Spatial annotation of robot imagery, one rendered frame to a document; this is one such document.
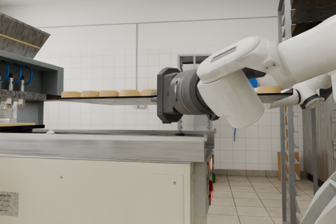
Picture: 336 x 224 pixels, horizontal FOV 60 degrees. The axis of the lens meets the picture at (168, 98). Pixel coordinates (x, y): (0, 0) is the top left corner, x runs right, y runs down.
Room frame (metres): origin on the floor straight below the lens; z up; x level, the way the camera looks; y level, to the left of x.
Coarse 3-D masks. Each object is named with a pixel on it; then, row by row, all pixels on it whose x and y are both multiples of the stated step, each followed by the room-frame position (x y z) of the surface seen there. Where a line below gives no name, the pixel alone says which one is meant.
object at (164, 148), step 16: (0, 144) 0.84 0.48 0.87; (16, 144) 0.82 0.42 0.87; (32, 144) 0.81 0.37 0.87; (48, 144) 0.80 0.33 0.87; (64, 144) 0.79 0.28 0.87; (80, 144) 0.78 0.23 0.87; (96, 144) 0.77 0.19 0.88; (112, 144) 0.76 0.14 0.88; (128, 144) 0.75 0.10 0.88; (144, 144) 0.74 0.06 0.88; (160, 144) 0.73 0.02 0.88; (176, 144) 0.72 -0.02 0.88; (192, 144) 0.71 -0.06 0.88; (160, 160) 0.73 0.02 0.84; (176, 160) 0.72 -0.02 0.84; (192, 160) 0.71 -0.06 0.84
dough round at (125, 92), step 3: (120, 90) 0.74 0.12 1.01; (123, 90) 0.73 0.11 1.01; (126, 90) 0.72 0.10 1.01; (129, 90) 0.73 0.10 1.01; (132, 90) 0.73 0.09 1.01; (135, 90) 0.73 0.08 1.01; (120, 93) 0.73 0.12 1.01; (123, 93) 0.73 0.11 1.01; (126, 93) 0.72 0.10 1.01; (129, 93) 0.72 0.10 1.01; (132, 93) 0.73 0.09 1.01; (135, 93) 0.73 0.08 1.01; (138, 93) 0.74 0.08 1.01
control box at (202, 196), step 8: (208, 152) 0.89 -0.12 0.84; (208, 160) 0.81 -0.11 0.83; (200, 168) 0.74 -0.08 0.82; (200, 176) 0.74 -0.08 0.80; (208, 176) 0.80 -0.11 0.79; (200, 184) 0.74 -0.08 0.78; (208, 184) 0.79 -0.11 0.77; (200, 192) 0.74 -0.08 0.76; (208, 192) 0.80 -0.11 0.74; (200, 200) 0.74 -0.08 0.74; (208, 200) 0.80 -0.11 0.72; (200, 208) 0.74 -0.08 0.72; (208, 208) 0.80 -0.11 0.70
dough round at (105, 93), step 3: (102, 90) 0.74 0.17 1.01; (105, 90) 0.74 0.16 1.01; (108, 90) 0.74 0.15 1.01; (111, 90) 0.74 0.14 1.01; (114, 90) 0.75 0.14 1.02; (99, 93) 0.75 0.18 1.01; (102, 93) 0.74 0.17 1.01; (105, 93) 0.74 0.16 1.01; (108, 93) 0.74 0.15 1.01; (111, 93) 0.74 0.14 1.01; (114, 93) 0.75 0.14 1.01; (117, 93) 0.76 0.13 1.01
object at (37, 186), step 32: (0, 160) 0.82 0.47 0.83; (32, 160) 0.80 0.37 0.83; (64, 160) 0.78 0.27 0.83; (96, 160) 0.76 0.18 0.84; (128, 160) 0.74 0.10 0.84; (0, 192) 0.82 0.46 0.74; (32, 192) 0.80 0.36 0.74; (64, 192) 0.78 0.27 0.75; (96, 192) 0.75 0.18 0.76; (128, 192) 0.73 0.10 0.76; (160, 192) 0.71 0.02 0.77; (192, 192) 0.72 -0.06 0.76
